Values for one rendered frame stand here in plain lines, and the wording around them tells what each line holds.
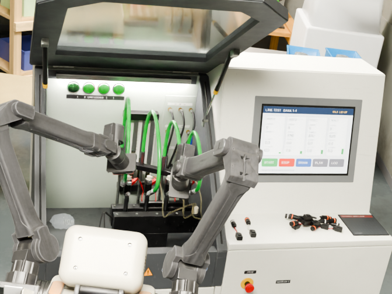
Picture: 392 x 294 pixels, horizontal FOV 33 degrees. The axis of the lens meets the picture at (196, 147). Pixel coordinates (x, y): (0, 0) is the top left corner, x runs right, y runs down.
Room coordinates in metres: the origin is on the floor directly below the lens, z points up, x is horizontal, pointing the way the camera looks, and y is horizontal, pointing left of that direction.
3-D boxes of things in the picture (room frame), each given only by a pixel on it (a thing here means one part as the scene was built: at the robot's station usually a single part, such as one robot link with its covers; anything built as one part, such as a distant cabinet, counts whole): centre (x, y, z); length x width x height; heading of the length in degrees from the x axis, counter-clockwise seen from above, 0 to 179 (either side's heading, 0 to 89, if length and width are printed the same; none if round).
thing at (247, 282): (2.10, -0.27, 0.80); 0.05 x 0.04 x 0.05; 107
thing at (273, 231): (2.30, -0.47, 0.96); 0.70 x 0.22 x 0.03; 107
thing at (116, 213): (2.27, 0.13, 0.91); 0.34 x 0.10 x 0.15; 107
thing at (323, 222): (2.31, -0.51, 1.01); 0.23 x 0.11 x 0.06; 107
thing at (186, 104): (2.56, 0.09, 1.20); 0.13 x 0.03 x 0.31; 107
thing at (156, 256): (2.01, 0.17, 0.87); 0.62 x 0.04 x 0.16; 107
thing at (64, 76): (2.49, 0.32, 1.43); 0.54 x 0.03 x 0.02; 107
